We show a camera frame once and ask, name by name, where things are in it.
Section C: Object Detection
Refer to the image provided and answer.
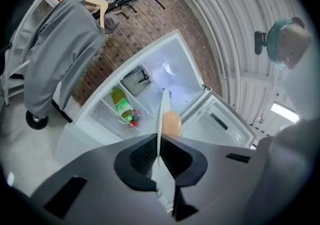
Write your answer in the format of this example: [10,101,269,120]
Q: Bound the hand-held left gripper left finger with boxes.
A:
[30,132,174,225]

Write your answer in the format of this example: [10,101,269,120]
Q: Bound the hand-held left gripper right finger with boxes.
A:
[161,133,267,225]

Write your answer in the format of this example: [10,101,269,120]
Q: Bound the brown egg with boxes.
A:
[161,110,183,137]

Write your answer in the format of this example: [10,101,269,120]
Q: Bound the white fridge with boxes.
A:
[54,30,258,160]

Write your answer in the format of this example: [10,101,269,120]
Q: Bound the red fruit bag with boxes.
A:
[122,108,144,129]

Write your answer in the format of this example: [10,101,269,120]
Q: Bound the green drink bottle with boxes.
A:
[110,87,134,119]

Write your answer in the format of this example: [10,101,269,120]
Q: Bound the black rack wheel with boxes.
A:
[25,110,49,131]

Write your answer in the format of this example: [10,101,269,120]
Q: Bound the ceiling light panel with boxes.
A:
[270,101,300,123]

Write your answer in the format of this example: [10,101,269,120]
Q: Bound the metal mesh basket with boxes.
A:
[121,68,152,97]

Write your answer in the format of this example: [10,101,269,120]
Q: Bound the gray jacket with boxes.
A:
[21,0,120,120]

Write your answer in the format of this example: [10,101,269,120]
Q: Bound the wooden clothes hanger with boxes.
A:
[84,0,109,29]

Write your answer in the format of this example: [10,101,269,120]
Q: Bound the row of white ceiling pipes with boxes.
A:
[159,0,276,125]

